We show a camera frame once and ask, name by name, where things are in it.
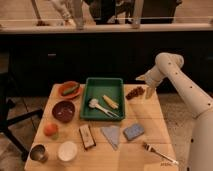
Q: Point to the green plastic tray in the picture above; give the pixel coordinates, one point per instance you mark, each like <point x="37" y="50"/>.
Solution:
<point x="103" y="99"/>

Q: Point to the green cucumber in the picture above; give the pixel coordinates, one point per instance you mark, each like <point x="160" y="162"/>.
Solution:
<point x="70" y="90"/>

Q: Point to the grey folded cloth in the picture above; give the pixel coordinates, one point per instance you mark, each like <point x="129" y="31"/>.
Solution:
<point x="112" y="134"/>

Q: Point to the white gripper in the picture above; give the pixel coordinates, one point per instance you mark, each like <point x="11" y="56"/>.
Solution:
<point x="153" y="79"/>

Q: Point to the metal cup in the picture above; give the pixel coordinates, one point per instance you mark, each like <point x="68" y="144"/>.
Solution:
<point x="39" y="153"/>

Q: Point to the yellow corn cob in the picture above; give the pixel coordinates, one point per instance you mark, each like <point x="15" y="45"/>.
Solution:
<point x="110" y="102"/>

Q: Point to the blue sponge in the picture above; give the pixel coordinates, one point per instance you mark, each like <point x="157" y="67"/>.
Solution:
<point x="133" y="131"/>

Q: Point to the orange plate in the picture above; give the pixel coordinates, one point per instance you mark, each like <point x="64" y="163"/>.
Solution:
<point x="66" y="85"/>

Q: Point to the brown rectangular box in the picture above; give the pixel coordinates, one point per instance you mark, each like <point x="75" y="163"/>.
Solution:
<point x="86" y="136"/>

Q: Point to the orange fruit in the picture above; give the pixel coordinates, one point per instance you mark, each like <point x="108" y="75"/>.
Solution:
<point x="50" y="129"/>

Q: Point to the purple bowl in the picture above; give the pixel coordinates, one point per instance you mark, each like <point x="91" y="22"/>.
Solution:
<point x="63" y="111"/>

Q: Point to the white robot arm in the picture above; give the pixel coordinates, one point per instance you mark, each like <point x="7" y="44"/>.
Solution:
<point x="168" y="65"/>

